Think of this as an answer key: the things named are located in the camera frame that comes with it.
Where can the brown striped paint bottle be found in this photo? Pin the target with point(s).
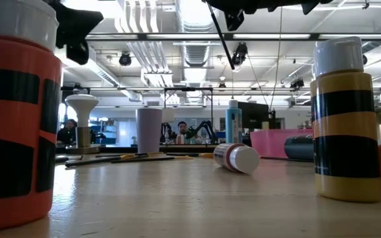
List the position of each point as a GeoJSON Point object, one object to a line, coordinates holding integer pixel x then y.
{"type": "Point", "coordinates": [243, 159]}

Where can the black ceiling dome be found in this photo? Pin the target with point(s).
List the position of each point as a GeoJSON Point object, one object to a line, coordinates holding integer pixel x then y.
{"type": "Point", "coordinates": [125, 59]}

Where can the black background robot arm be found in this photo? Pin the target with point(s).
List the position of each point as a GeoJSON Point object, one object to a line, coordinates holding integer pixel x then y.
{"type": "Point", "coordinates": [206, 124]}
{"type": "Point", "coordinates": [168, 130]}

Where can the yellow black-striped paint bottle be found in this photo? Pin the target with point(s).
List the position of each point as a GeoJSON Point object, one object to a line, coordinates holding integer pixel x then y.
{"type": "Point", "coordinates": [344, 125]}

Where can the blue-lit background shelf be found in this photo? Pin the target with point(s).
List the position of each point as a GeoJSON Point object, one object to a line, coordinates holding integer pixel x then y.
{"type": "Point", "coordinates": [104, 132]}

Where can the small yellow box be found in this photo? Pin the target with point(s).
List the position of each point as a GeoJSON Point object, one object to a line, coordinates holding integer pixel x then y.
{"type": "Point", "coordinates": [265, 125]}

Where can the large black paint bottle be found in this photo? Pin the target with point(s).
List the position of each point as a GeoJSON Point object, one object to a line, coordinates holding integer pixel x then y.
{"type": "Point", "coordinates": [298, 148]}

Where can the large teal paint bottle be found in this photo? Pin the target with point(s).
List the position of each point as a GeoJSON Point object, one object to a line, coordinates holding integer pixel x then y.
{"type": "Point", "coordinates": [233, 127]}

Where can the white lampshade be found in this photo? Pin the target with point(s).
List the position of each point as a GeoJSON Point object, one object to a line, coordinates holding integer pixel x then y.
{"type": "Point", "coordinates": [168, 115]}

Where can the black ceiling spotlight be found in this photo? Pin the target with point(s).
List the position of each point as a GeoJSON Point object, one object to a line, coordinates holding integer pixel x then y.
{"type": "Point", "coordinates": [297, 83]}

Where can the white globe table lamp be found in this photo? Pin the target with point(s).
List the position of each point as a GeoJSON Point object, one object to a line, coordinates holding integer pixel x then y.
{"type": "Point", "coordinates": [82, 105]}

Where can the person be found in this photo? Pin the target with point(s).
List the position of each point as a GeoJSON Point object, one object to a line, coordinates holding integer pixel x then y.
{"type": "Point", "coordinates": [183, 130]}
{"type": "Point", "coordinates": [67, 132]}

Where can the white LED light strip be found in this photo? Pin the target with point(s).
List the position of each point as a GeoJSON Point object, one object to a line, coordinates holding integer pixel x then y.
{"type": "Point", "coordinates": [270, 36]}
{"type": "Point", "coordinates": [184, 36]}
{"type": "Point", "coordinates": [375, 35]}

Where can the lilac plastic cup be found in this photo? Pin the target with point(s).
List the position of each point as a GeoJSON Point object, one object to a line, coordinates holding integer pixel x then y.
{"type": "Point", "coordinates": [148, 132]}

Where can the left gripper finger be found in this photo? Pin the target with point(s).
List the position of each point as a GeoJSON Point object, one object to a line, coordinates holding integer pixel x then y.
{"type": "Point", "coordinates": [88, 20]}

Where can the black monitor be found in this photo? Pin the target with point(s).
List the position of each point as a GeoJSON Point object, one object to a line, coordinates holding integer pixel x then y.
{"type": "Point", "coordinates": [255, 115]}

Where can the pink background bottle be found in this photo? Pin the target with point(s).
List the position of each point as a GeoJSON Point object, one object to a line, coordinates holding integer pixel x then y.
{"type": "Point", "coordinates": [180, 139]}

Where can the black overhead camera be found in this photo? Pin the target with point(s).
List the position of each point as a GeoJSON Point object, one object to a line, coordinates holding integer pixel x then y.
{"type": "Point", "coordinates": [240, 53]}

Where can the pink plastic bin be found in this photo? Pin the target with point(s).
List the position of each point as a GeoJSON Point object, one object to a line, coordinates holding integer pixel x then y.
{"type": "Point", "coordinates": [266, 143]}

